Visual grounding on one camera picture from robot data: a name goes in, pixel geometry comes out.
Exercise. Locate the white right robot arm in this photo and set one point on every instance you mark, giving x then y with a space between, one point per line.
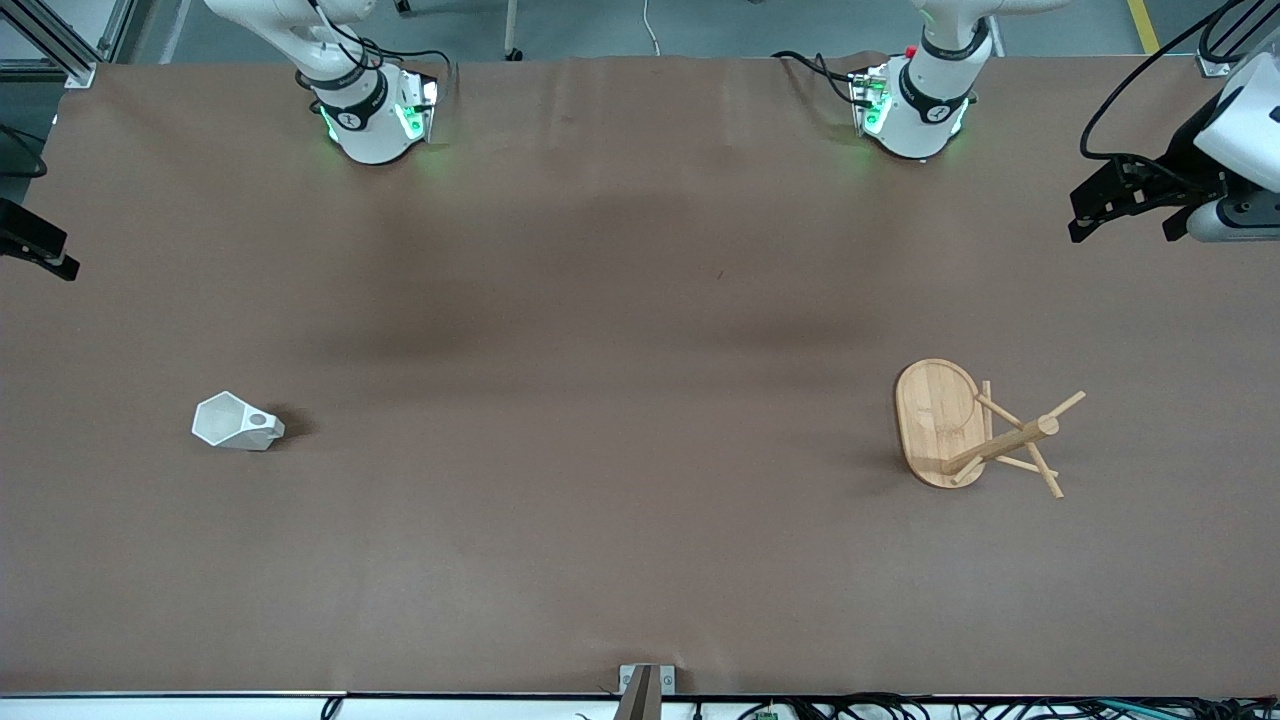
370 130

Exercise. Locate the wooden cup rack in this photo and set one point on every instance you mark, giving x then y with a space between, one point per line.
940 420

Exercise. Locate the grey metal pole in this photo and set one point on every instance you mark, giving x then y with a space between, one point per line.
513 25

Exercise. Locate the aluminium frame extrusion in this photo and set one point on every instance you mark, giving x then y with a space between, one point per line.
1215 63
60 45

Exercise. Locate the brown paper table cover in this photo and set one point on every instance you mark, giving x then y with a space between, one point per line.
640 400

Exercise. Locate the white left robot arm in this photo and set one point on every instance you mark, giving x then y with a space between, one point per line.
925 110

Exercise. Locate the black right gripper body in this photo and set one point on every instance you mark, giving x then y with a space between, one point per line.
28 236

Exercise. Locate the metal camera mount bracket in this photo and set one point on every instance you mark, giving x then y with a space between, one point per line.
645 685

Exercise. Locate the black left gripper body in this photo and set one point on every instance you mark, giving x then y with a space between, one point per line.
1186 149

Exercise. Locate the white faceted cup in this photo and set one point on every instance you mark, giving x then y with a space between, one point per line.
238 424

